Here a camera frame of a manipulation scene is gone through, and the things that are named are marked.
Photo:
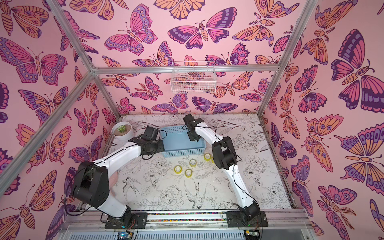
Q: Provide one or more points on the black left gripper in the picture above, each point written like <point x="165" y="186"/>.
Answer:
<point x="160" y="143"/>

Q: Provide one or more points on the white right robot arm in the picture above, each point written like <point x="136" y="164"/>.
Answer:
<point x="226" y="159"/>

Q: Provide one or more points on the pink plush toy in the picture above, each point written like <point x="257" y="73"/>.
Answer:
<point x="113" y="179"/>

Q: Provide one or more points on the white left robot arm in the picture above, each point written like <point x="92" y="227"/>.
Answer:
<point x="91" y="182"/>

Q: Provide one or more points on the yellow tape roll bottom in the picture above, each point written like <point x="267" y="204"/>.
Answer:
<point x="188" y="173"/>

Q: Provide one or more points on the white wire wall basket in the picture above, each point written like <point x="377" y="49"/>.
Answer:
<point x="189" y="77"/>

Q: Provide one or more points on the white bowl with green plant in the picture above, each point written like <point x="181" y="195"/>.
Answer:
<point x="123" y="131"/>

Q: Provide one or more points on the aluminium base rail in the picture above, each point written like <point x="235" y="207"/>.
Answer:
<point x="290" y="224"/>

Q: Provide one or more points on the light blue perforated storage basket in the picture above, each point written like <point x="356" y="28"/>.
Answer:
<point x="177" y="142"/>

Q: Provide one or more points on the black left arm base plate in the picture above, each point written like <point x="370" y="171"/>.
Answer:
<point x="128" y="221"/>

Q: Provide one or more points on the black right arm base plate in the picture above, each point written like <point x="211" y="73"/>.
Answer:
<point x="237" y="219"/>

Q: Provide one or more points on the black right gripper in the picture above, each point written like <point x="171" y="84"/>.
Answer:
<point x="194" y="136"/>

